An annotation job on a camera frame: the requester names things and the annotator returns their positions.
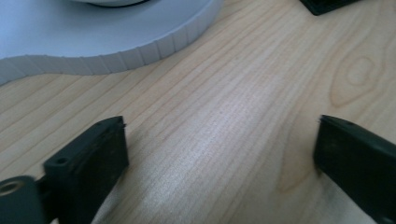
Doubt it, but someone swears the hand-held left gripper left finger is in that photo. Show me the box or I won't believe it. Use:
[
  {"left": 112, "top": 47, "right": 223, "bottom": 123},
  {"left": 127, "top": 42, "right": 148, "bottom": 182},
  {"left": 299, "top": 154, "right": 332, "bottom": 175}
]
[{"left": 42, "top": 115, "right": 130, "bottom": 224}]

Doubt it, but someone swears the white key stand with bowl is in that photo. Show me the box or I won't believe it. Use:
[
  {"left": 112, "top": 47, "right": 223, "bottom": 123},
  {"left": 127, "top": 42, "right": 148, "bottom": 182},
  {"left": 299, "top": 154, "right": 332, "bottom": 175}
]
[{"left": 0, "top": 0, "right": 226, "bottom": 87}]

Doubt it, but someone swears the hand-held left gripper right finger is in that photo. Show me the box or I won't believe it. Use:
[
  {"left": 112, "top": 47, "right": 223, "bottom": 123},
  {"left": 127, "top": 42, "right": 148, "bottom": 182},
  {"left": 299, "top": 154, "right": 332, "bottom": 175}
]
[{"left": 313, "top": 114, "right": 396, "bottom": 224}]

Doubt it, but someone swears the black wallet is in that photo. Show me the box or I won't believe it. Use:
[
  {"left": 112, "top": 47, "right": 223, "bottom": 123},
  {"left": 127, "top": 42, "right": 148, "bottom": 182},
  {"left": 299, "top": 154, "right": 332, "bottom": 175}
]
[{"left": 299, "top": 0, "right": 362, "bottom": 17}]

